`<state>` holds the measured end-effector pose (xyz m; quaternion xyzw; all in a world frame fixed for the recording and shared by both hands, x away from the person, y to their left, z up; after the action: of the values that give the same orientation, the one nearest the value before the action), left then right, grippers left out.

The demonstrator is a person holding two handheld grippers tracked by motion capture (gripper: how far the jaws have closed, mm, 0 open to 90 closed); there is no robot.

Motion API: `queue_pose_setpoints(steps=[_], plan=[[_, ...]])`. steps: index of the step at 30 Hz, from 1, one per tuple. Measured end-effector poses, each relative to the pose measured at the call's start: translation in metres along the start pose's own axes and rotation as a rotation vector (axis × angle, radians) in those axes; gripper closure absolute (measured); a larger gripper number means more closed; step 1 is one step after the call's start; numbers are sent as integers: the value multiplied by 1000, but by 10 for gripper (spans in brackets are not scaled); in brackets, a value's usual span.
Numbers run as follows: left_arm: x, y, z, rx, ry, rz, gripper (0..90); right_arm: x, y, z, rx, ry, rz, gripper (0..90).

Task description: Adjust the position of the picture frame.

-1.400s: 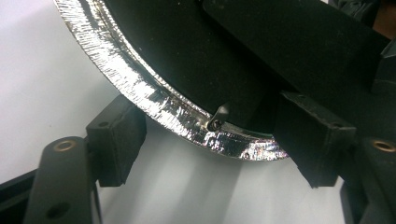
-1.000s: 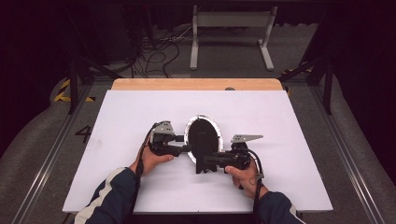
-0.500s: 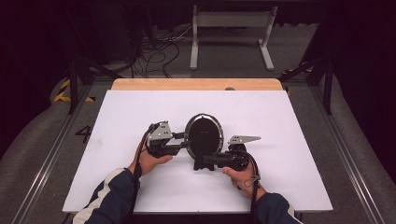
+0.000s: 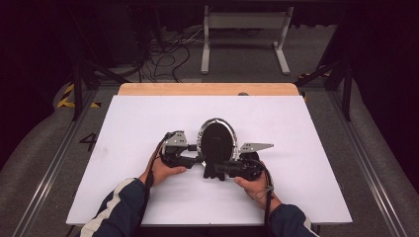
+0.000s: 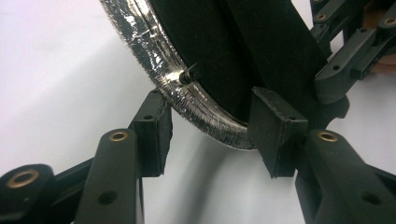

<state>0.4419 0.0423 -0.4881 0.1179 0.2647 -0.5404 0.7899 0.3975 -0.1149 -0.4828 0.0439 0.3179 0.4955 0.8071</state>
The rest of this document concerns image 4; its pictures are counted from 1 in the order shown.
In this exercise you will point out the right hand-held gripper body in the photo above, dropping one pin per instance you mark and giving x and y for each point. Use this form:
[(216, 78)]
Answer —
[(252, 147)]

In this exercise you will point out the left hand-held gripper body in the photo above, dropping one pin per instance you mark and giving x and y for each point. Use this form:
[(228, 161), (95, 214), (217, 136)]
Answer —
[(176, 140)]

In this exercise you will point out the oval silver photo frame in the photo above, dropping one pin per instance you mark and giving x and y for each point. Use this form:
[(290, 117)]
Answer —
[(215, 141)]

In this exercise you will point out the person's left hand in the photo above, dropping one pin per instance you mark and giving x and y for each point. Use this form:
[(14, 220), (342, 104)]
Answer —
[(161, 173)]

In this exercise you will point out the person's right hand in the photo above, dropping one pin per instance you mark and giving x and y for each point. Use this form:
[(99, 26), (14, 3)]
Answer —
[(258, 192)]

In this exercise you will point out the white table board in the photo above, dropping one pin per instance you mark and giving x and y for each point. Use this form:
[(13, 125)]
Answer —
[(131, 115)]

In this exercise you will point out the small dark table knob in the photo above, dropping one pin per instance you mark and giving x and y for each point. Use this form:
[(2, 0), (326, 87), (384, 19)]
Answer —
[(243, 94)]

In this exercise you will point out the wooden table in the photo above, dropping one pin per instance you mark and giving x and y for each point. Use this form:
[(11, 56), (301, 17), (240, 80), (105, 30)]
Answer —
[(204, 89)]

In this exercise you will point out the black metal stand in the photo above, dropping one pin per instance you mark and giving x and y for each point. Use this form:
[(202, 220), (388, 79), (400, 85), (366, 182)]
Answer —
[(77, 89), (346, 92)]

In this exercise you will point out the yellow black floor tape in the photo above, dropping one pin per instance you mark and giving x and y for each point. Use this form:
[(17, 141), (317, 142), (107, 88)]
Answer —
[(66, 98)]

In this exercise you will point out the white metal stand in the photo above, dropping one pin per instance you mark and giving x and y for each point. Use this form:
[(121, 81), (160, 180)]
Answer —
[(245, 20)]

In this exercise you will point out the aluminium floor rail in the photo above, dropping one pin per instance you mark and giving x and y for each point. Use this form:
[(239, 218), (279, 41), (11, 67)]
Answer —
[(56, 164), (365, 164)]

